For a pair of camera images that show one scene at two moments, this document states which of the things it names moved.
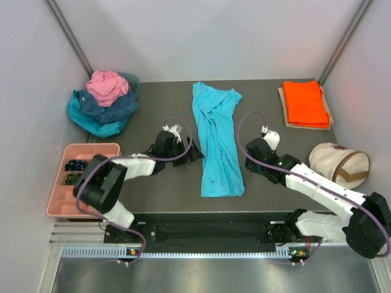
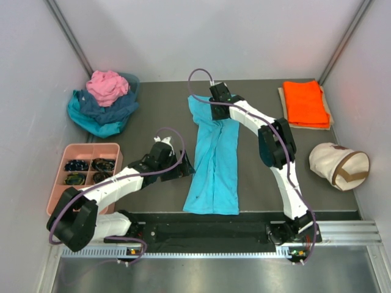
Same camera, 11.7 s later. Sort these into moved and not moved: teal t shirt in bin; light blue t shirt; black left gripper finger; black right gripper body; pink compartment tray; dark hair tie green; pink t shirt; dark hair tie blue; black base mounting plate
Moved: black left gripper finger; black right gripper body; light blue t shirt
Not moved: teal t shirt in bin; pink t shirt; dark hair tie blue; black base mounting plate; dark hair tie green; pink compartment tray
